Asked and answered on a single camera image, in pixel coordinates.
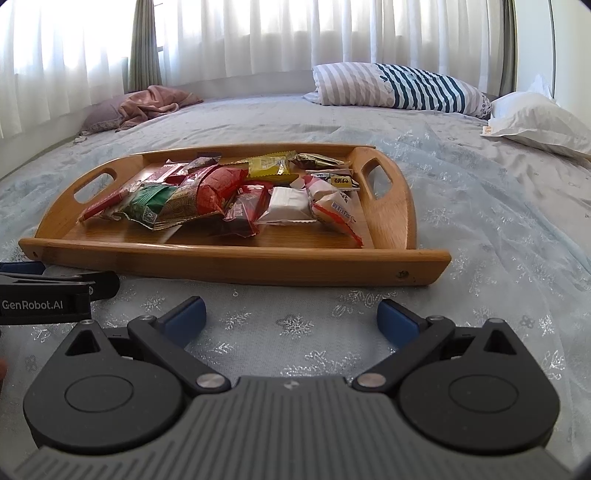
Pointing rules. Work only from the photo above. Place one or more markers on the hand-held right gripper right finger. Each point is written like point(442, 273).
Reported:
point(397, 321)

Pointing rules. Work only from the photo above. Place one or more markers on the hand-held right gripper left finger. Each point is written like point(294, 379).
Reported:
point(187, 316)

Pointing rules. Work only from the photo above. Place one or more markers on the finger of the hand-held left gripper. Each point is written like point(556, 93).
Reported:
point(21, 268)

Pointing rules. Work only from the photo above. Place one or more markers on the wooden tray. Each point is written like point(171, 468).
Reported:
point(231, 264)

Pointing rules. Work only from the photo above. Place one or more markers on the green snack packet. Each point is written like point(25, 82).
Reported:
point(147, 203)

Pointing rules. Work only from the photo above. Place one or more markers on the dark red chocolate bar packet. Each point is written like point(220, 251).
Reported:
point(244, 207)

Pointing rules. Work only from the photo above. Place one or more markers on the white red snack packet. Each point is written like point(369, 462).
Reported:
point(330, 205)

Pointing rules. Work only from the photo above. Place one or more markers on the black white packet yellow label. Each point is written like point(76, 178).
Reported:
point(339, 181)

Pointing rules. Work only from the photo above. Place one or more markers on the clear packet with white snack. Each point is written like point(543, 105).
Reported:
point(288, 203)

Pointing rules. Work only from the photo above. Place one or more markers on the maroon snack wrapper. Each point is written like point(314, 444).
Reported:
point(198, 164)

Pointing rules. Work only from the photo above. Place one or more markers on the yellow snack packet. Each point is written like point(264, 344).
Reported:
point(268, 166)

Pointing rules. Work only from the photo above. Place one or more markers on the gold brown snack packet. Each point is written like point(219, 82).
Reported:
point(318, 161)

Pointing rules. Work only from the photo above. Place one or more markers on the purple pillow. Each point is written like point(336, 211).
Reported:
point(101, 115)

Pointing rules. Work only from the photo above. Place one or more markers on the pink cloth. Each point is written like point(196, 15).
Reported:
point(152, 101)

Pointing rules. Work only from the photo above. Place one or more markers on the grey bed sheet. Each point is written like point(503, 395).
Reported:
point(558, 180)

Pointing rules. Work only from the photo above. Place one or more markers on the blue grey striped pillow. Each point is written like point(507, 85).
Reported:
point(392, 87)

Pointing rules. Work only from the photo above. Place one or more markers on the white pillow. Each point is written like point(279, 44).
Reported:
point(535, 115)

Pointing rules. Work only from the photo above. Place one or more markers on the grey green curtain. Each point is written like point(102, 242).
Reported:
point(508, 46)
point(145, 41)

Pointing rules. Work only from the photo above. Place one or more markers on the white sheer curtain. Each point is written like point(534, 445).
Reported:
point(277, 32)

